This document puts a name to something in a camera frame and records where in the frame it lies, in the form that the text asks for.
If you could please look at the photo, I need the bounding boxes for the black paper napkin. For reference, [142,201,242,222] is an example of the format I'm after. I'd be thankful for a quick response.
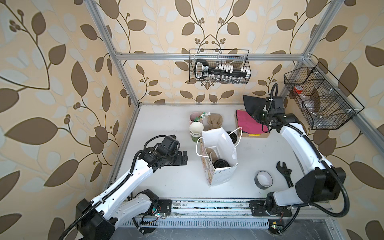
[243,95,267,121]

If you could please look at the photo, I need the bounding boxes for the pulp cup carrier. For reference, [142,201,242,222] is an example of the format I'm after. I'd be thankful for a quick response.
[206,148,219,164]

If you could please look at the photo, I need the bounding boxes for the white paper gift bag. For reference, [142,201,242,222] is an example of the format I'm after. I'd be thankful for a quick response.
[196,127,243,187]

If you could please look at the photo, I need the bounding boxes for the black cup lid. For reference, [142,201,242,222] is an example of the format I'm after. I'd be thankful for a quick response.
[213,159,230,169]

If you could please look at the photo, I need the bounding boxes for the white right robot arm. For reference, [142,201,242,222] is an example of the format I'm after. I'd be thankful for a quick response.
[243,96,350,218]

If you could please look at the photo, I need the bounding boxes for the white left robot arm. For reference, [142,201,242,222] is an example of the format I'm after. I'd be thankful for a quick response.
[59,135,188,240]

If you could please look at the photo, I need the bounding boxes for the stack of coloured napkins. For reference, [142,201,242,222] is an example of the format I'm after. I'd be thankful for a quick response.
[235,109,270,138]

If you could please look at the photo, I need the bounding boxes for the stack of paper cups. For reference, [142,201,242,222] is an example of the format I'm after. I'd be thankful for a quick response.
[189,122,204,143]

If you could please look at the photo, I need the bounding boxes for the plastic bottle red cap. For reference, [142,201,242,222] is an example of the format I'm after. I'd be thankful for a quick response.
[293,85,312,107]

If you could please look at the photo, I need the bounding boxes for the pink cup of sachets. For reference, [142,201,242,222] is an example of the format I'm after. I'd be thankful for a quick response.
[190,112,211,124]

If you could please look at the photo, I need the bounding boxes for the stack of black cup lids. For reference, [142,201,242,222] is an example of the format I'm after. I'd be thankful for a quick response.
[227,131,238,145]

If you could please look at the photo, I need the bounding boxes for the stack of pulp cup carriers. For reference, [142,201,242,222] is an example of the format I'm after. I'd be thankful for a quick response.
[208,114,223,130]

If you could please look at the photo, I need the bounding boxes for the black adjustable wrench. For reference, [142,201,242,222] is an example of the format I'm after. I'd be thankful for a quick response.
[276,161,294,188]

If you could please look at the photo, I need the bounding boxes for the grey tape roll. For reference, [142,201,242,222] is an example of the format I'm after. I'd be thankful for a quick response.
[254,171,274,190]

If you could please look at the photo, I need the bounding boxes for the black socket set rack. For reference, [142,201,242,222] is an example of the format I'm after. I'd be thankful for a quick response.
[193,59,252,79]

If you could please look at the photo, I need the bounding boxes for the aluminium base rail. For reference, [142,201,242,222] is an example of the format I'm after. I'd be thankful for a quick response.
[86,197,334,230]

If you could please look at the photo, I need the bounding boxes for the black wire basket right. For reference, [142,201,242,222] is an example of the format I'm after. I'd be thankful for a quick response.
[284,62,365,130]

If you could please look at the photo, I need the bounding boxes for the black wire basket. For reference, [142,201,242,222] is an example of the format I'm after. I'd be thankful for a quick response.
[284,62,365,130]
[189,48,252,85]

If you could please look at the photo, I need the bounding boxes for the black wire basket centre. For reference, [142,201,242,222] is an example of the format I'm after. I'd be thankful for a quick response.
[189,48,252,85]

